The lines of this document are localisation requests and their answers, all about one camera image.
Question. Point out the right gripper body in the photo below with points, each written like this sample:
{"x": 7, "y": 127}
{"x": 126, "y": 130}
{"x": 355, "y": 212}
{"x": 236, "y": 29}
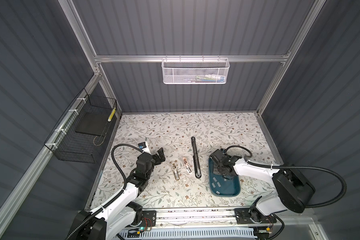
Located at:
{"x": 218, "y": 169}

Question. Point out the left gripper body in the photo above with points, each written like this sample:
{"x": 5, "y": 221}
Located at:
{"x": 149, "y": 173}

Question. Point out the black stapler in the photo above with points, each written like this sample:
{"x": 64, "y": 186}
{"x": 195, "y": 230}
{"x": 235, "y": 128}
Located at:
{"x": 198, "y": 173}

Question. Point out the pink mini stapler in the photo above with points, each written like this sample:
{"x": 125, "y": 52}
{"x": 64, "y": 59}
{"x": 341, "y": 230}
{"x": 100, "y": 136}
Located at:
{"x": 187, "y": 166}

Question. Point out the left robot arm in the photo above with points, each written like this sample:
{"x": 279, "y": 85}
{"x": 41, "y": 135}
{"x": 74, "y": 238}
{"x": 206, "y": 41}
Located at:
{"x": 119, "y": 211}

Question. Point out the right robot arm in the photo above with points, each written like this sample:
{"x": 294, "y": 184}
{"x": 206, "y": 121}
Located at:
{"x": 293, "y": 191}

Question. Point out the teal plastic tray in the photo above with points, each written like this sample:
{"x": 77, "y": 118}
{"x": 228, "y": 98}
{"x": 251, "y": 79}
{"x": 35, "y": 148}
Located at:
{"x": 228, "y": 187}

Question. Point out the yellow marker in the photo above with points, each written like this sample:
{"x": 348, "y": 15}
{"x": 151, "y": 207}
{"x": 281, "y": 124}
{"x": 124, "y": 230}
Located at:
{"x": 111, "y": 115}

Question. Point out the black pad in basket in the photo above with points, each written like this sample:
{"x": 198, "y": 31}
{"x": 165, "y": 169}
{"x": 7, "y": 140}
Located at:
{"x": 93, "y": 124}

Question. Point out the tubes in white basket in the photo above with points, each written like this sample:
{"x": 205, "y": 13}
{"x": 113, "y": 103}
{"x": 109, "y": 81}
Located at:
{"x": 208, "y": 79}

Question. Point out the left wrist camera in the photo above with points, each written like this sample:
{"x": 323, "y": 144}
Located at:
{"x": 144, "y": 146}

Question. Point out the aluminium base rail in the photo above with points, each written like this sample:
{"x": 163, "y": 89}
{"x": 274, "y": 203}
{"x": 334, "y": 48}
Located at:
{"x": 218, "y": 216}

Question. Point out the black wire basket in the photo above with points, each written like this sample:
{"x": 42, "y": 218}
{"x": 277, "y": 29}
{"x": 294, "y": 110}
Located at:
{"x": 69, "y": 146}

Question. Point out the white wire mesh basket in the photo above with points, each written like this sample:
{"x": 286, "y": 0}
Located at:
{"x": 178, "y": 71}

